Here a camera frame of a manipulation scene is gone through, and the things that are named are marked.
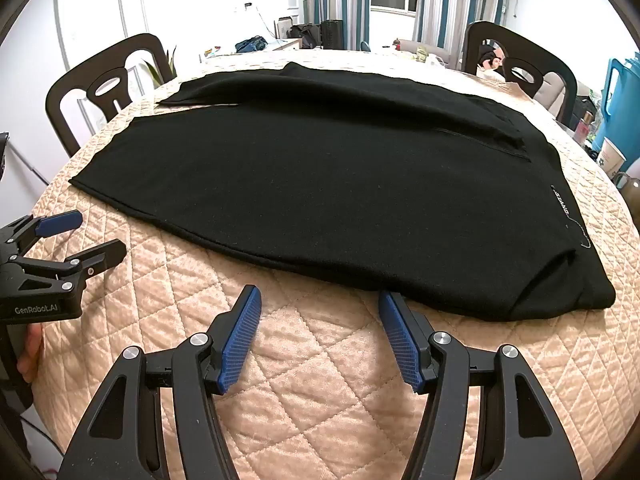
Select dark wooden chair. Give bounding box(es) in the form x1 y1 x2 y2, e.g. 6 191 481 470
462 21 578 126
46 33 173 157

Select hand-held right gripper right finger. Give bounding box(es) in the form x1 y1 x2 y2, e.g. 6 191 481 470
378 291 583 480

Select black bag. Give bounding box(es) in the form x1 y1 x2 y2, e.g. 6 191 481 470
290 23 323 50

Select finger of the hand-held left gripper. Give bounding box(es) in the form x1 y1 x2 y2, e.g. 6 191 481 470
0 210 84 261
10 238 128 292

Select peach quilted blanket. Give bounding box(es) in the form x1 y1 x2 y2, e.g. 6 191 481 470
10 47 640 480

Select pink bottle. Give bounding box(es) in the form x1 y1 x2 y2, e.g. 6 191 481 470
574 112 596 145

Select green plant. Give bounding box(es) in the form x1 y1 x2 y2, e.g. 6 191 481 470
142 47 177 86

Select person's left hand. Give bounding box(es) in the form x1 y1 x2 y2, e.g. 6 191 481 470
17 322 46 384

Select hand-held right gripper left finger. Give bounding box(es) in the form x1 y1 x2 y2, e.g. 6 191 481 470
59 285 263 480

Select black pants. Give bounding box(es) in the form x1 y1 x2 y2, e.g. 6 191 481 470
68 61 616 322

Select black cylindrical appliance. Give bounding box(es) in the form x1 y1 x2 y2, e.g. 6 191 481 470
320 19 346 51

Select white paper cup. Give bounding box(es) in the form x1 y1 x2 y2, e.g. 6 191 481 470
596 137 627 178

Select beige sofa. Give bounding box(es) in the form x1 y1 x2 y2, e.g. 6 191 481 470
397 39 466 68

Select blue thermos jug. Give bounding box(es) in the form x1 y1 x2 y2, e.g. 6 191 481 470
590 57 640 178

